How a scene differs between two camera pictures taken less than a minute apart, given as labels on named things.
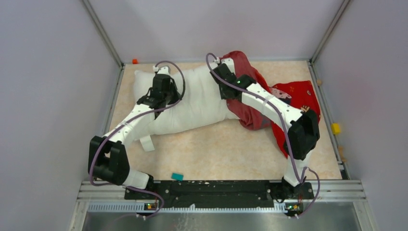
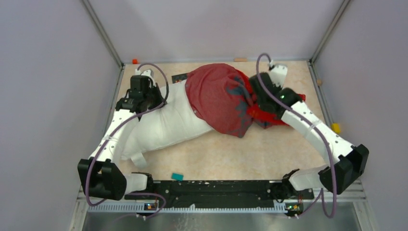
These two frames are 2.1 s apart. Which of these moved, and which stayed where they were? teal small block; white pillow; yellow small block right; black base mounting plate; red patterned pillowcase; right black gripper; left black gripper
Moved: red patterned pillowcase; white pillow; left black gripper; right black gripper
Stayed: yellow small block right; black base mounting plate; teal small block
